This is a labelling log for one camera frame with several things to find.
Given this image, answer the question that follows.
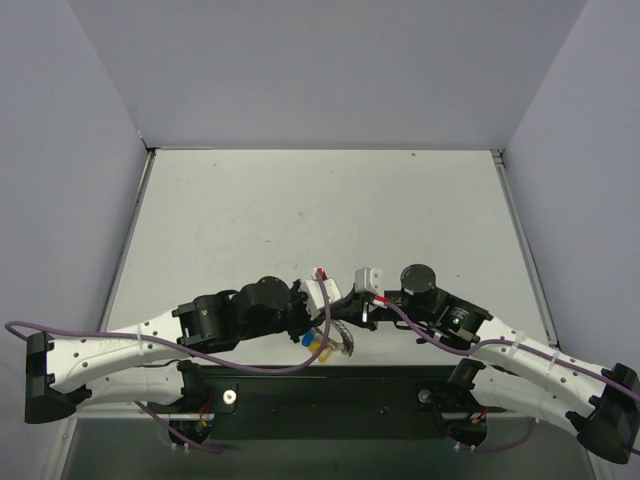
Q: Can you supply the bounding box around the blue key tag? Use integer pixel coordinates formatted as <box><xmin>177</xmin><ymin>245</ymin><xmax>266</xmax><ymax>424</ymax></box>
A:
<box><xmin>301</xmin><ymin>331</ymin><xmax>315</xmax><ymax>347</ymax></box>

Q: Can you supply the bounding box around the yellow key tag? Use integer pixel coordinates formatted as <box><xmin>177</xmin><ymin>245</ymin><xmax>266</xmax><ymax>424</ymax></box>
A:
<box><xmin>308</xmin><ymin>341</ymin><xmax>334</xmax><ymax>363</ymax></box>

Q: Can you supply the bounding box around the metal ring disc with keyrings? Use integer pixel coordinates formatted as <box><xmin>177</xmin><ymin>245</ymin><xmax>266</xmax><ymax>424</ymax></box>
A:
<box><xmin>328</xmin><ymin>320</ymin><xmax>355</xmax><ymax>357</ymax></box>

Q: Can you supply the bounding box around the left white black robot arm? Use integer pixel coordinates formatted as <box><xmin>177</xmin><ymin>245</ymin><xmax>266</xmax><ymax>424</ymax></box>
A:
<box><xmin>24</xmin><ymin>271</ymin><xmax>342</xmax><ymax>424</ymax></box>

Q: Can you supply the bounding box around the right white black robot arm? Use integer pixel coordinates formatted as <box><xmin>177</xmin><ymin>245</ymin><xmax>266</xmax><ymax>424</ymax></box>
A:
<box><xmin>331</xmin><ymin>264</ymin><xmax>639</xmax><ymax>464</ymax></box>

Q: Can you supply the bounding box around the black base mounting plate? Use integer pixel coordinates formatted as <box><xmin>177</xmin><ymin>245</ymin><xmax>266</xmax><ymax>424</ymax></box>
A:
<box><xmin>145</xmin><ymin>364</ymin><xmax>507</xmax><ymax>442</ymax></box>

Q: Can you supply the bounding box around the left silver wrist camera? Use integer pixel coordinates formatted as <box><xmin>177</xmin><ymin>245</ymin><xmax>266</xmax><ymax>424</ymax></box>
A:
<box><xmin>300</xmin><ymin>278</ymin><xmax>343</xmax><ymax>320</ymax></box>

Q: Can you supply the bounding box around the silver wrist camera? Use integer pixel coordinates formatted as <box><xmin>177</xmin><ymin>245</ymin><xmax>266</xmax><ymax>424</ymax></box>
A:
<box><xmin>300</xmin><ymin>278</ymin><xmax>343</xmax><ymax>320</ymax></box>
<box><xmin>354</xmin><ymin>267</ymin><xmax>384</xmax><ymax>295</ymax></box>

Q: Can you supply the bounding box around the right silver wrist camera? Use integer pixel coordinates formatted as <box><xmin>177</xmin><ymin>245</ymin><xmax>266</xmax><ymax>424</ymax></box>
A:
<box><xmin>354</xmin><ymin>267</ymin><xmax>384</xmax><ymax>295</ymax></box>

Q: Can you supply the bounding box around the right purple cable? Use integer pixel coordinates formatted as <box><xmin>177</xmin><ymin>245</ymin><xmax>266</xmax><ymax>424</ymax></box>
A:
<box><xmin>384</xmin><ymin>297</ymin><xmax>640</xmax><ymax>404</ymax></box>

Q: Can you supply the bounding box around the purple cable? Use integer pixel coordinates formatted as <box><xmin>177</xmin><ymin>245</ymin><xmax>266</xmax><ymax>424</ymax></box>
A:
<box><xmin>4</xmin><ymin>272</ymin><xmax>334</xmax><ymax>374</ymax></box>
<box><xmin>384</xmin><ymin>297</ymin><xmax>640</xmax><ymax>404</ymax></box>

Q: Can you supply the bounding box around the aluminium frame rail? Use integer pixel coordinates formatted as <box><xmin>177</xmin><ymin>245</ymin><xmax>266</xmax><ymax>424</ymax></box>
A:
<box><xmin>59</xmin><ymin>377</ymin><xmax>599</xmax><ymax>421</ymax></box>

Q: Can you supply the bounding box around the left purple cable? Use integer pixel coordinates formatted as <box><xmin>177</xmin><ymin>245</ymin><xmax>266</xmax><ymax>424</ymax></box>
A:
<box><xmin>4</xmin><ymin>272</ymin><xmax>334</xmax><ymax>374</ymax></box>

